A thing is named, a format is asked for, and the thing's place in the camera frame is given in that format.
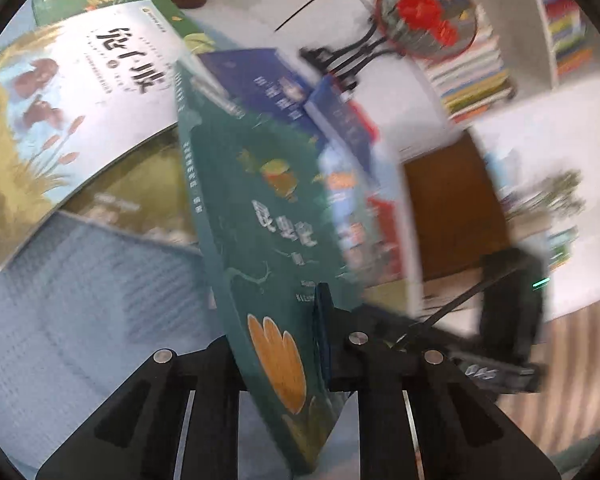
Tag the teal book with orange flower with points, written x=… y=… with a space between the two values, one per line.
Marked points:
x=260 y=240

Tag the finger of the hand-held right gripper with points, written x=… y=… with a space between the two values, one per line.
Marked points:
x=440 y=341

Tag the row of colourful upright books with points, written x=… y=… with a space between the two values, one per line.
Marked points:
x=569 y=35

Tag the blue book with red edge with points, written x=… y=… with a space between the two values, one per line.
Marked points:
x=342 y=115

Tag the white book with reed picture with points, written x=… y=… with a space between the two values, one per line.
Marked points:
x=75 y=125

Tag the olive green book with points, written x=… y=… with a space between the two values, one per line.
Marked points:
x=140 y=195

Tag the dark blue book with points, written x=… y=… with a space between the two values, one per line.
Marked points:
x=260 y=85

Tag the colourful picture book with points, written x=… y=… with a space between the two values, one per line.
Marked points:
x=370 y=220

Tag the white book with plant print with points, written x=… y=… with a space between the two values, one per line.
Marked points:
x=545 y=195

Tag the round fan with red flower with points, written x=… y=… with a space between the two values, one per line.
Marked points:
x=425 y=15
x=472 y=77

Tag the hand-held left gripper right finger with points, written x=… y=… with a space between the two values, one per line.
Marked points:
x=323 y=340

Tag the blue grey striped tablecloth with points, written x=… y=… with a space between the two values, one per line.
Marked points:
x=90 y=320

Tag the black fan stand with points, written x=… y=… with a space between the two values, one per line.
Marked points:
x=347 y=57

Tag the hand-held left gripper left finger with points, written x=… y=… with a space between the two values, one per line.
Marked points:
x=214 y=377

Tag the brown book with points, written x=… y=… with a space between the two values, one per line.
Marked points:
x=455 y=205

